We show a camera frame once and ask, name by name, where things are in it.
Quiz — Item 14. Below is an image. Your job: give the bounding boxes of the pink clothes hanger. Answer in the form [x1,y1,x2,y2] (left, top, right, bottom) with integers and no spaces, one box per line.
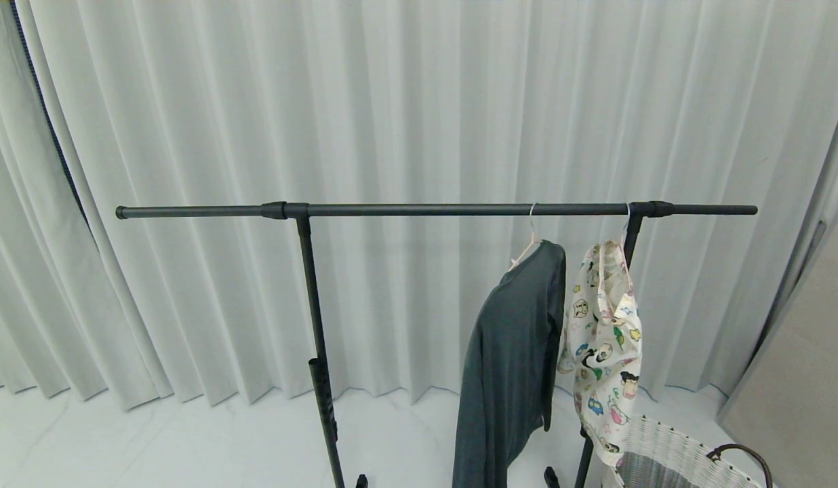
[618,202,635,272]
[509,203,550,270]

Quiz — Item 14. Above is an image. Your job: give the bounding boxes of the dark blue garment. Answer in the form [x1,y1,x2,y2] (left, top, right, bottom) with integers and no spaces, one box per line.
[451,239,568,488]

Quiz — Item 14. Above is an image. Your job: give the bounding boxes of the cream printed shorts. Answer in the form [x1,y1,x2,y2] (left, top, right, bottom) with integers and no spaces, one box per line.
[556,239,643,468]

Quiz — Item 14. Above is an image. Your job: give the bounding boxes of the black clothes rack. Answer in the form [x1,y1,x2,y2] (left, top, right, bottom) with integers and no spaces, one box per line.
[115,201,759,488]

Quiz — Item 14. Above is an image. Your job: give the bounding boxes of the white laundry basket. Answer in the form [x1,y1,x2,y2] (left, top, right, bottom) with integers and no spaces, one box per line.
[603,414,776,488]

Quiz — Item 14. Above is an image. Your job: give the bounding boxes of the white curtain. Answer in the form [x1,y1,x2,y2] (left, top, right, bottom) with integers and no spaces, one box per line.
[0,0,838,411]

